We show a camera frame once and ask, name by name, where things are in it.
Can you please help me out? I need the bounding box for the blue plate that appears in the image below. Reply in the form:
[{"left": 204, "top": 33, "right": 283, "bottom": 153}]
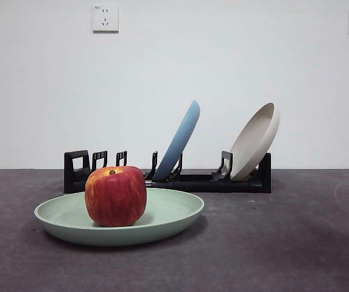
[{"left": 155, "top": 99, "right": 202, "bottom": 181}]

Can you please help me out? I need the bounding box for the red apple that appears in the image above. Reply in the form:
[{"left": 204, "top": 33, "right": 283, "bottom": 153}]
[{"left": 84, "top": 165, "right": 148, "bottom": 228}]

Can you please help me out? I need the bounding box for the green plate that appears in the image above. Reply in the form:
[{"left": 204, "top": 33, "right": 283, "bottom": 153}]
[{"left": 33, "top": 187, "right": 205, "bottom": 247}]

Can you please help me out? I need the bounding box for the beige plate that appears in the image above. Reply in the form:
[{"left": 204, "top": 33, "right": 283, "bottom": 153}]
[{"left": 230, "top": 102, "right": 281, "bottom": 181}]

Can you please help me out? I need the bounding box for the white wall socket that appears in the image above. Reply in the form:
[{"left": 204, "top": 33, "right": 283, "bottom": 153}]
[{"left": 93, "top": 4, "right": 120, "bottom": 33}]

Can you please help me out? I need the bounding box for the black plate rack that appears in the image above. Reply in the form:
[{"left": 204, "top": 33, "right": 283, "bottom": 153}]
[{"left": 63, "top": 148, "right": 272, "bottom": 194}]

